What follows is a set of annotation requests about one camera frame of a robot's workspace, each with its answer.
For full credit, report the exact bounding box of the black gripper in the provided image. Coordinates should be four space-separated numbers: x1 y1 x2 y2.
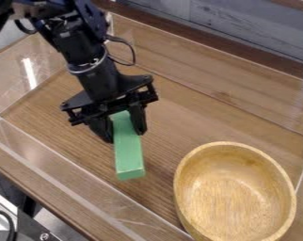
59 58 158 143

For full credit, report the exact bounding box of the brown wooden bowl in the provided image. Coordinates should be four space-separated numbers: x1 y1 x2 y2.
173 141 295 241

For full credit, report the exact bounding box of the black cable loop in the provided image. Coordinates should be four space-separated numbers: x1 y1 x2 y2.
0 208 17 241

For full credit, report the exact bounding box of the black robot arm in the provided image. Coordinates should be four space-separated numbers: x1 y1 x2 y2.
10 0 158 143

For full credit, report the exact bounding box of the green rectangular block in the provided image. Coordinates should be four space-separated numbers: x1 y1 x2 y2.
111 111 145 181

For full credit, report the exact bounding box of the black metal frame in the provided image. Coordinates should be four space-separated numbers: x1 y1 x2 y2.
0 173 87 241

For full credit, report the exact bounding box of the clear acrylic front wall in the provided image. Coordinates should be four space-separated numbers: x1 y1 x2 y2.
0 118 193 241

